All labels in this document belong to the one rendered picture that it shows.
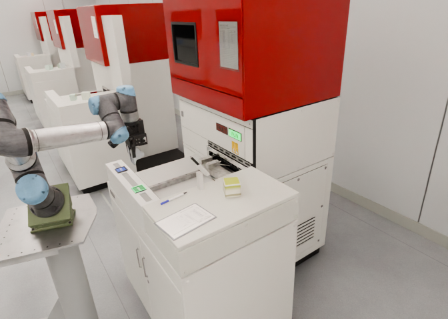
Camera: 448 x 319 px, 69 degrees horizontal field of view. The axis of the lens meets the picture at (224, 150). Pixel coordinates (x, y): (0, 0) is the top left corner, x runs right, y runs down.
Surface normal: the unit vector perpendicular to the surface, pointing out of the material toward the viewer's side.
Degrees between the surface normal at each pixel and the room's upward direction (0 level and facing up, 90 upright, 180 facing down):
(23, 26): 90
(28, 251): 0
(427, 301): 0
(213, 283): 90
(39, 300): 0
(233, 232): 90
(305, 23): 90
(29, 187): 50
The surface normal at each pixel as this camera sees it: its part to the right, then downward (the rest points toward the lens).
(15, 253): -0.04, -0.91
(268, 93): 0.57, 0.31
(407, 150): -0.82, 0.26
